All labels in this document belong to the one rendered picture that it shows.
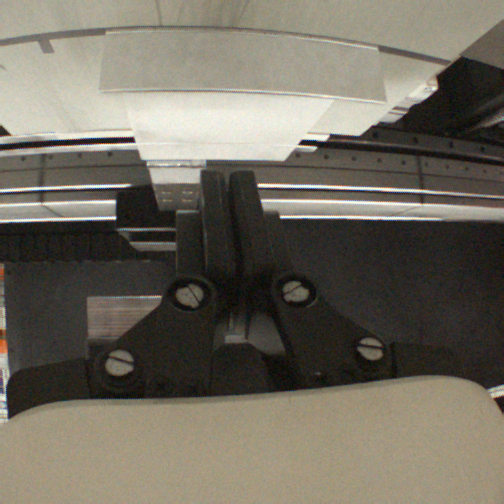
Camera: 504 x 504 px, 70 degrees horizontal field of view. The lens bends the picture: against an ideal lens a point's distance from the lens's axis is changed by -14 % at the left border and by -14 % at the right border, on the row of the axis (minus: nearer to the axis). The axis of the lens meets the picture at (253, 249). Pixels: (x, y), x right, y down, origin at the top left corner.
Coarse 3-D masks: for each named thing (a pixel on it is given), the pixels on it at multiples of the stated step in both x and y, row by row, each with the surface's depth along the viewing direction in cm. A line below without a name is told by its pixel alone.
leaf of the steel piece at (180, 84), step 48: (144, 48) 11; (192, 48) 11; (240, 48) 11; (288, 48) 11; (336, 48) 12; (144, 96) 15; (192, 96) 15; (240, 96) 16; (288, 96) 16; (336, 96) 11; (384, 96) 12; (288, 144) 22
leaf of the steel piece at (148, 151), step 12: (144, 144) 21; (156, 144) 21; (168, 144) 21; (180, 144) 21; (192, 144) 21; (204, 144) 21; (216, 144) 21; (228, 144) 21; (240, 144) 21; (252, 144) 21; (264, 144) 22; (276, 144) 22; (144, 156) 23; (156, 156) 23; (168, 156) 23; (180, 156) 23; (192, 156) 23; (204, 156) 23; (216, 156) 23; (228, 156) 23; (240, 156) 23; (252, 156) 24; (264, 156) 24; (276, 156) 24
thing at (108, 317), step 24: (96, 312) 19; (120, 312) 20; (144, 312) 20; (96, 336) 19; (240, 336) 20; (216, 360) 19; (240, 360) 19; (216, 384) 19; (240, 384) 19; (264, 384) 20
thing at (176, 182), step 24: (168, 168) 24; (192, 168) 25; (120, 192) 38; (144, 192) 38; (168, 192) 30; (192, 192) 31; (120, 216) 37; (144, 216) 38; (168, 216) 38; (144, 240) 39; (168, 240) 39
